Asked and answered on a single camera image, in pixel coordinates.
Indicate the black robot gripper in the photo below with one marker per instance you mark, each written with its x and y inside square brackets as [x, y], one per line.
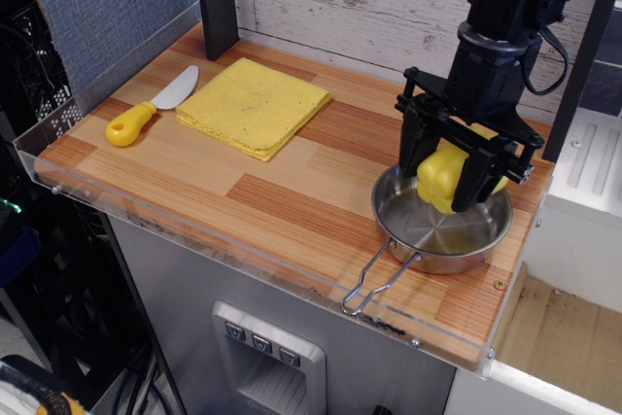
[485, 84]

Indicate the yellow plastic bell pepper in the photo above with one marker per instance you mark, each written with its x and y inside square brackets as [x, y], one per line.
[438, 176]

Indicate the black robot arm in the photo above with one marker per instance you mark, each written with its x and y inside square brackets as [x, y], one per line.
[509, 20]

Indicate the folded yellow cloth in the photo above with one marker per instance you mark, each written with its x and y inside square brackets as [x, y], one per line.
[252, 108]

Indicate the white toy sink unit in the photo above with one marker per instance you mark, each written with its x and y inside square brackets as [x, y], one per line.
[558, 346]

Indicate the silver toy fridge cabinet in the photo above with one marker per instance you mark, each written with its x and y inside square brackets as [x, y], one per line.
[235, 344]

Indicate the clear acrylic table guard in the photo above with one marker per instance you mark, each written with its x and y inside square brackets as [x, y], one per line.
[284, 240]

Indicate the silver pan with wire handle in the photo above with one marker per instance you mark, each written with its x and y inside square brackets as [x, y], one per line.
[423, 238]

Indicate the black vertical post right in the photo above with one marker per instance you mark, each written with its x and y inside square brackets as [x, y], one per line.
[579, 75]

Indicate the yellow handled toy knife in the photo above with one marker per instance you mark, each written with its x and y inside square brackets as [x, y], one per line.
[123, 130]

